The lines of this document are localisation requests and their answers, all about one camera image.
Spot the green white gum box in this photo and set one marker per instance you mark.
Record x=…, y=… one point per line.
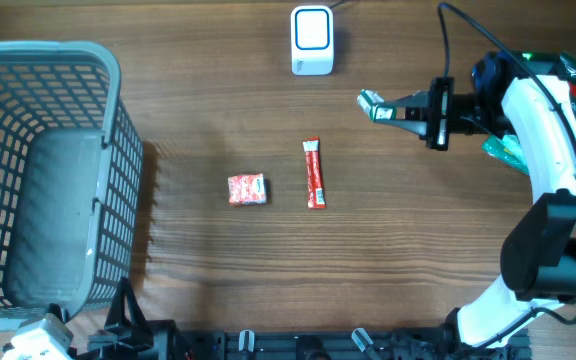
x=373, y=105

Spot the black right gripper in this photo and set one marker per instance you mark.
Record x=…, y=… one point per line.
x=438, y=99

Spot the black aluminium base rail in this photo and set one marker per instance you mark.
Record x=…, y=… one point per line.
x=168, y=342

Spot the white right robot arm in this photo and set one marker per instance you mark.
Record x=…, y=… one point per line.
x=532, y=97

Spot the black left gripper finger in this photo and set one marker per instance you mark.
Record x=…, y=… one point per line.
x=124, y=314
x=57, y=312

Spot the white barcode scanner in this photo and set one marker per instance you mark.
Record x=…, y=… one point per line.
x=312, y=40

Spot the grey plastic shopping basket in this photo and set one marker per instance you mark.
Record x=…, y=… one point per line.
x=70, y=171

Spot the red white tissue pack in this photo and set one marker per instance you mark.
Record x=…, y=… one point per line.
x=247, y=189

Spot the red snack stick packet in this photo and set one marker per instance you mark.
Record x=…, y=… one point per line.
x=316, y=199

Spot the mint toilet wipes pack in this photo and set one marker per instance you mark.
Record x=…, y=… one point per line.
x=513, y=154

